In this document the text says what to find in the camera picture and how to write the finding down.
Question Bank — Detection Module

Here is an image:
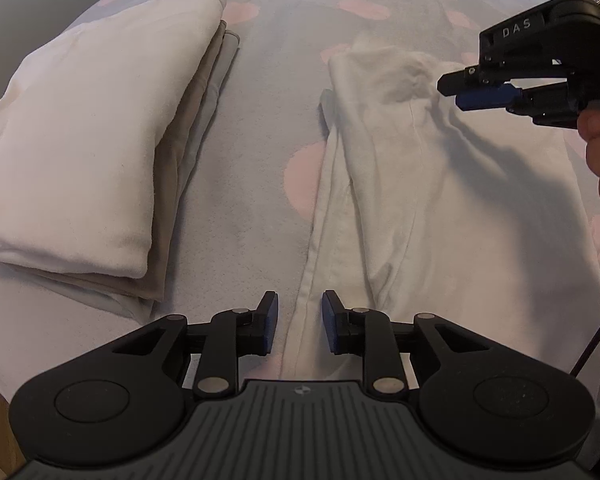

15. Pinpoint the light grey folded garment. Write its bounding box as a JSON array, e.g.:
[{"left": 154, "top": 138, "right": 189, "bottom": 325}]
[{"left": 0, "top": 30, "right": 242, "bottom": 321}]

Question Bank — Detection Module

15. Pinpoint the cream folded garment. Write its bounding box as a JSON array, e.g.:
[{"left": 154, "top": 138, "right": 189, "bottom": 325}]
[{"left": 0, "top": 0, "right": 228, "bottom": 281}]

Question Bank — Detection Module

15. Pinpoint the grey bedspread with pink dots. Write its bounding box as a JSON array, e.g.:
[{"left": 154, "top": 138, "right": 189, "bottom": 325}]
[{"left": 0, "top": 0, "right": 600, "bottom": 401}]

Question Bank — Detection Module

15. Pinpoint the beige folded garment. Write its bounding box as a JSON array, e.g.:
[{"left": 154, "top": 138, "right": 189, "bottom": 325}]
[{"left": 135, "top": 20, "right": 231, "bottom": 303}]

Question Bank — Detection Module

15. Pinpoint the white shirt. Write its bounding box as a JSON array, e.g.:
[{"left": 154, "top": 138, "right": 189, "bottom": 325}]
[{"left": 280, "top": 45, "right": 600, "bottom": 461}]

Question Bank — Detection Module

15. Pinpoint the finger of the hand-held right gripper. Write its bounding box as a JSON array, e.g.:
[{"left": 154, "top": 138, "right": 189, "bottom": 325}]
[
  {"left": 437, "top": 66, "right": 568, "bottom": 111},
  {"left": 500, "top": 82, "right": 583, "bottom": 129}
]

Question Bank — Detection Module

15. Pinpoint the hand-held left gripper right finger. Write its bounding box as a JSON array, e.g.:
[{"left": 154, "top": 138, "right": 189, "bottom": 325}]
[{"left": 321, "top": 290, "right": 496, "bottom": 395}]

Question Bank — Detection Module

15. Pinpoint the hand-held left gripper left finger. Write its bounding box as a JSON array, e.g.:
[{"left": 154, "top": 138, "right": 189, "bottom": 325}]
[{"left": 112, "top": 290, "right": 280, "bottom": 395}]

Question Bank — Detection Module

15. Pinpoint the black cable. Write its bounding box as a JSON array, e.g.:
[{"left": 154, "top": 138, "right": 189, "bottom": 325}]
[{"left": 569, "top": 297, "right": 600, "bottom": 377}]

